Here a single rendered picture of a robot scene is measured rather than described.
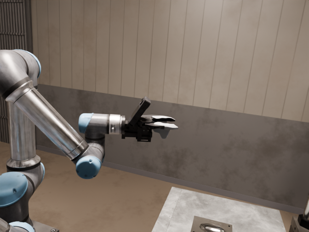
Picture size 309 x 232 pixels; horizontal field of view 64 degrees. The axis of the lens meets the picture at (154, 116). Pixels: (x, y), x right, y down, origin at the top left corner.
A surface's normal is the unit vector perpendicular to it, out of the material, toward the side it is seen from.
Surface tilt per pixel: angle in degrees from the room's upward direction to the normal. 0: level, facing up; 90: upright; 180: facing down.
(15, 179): 8
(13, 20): 90
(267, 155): 90
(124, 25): 90
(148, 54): 90
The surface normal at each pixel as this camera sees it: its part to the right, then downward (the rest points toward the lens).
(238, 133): -0.34, 0.21
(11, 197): 0.62, 0.20
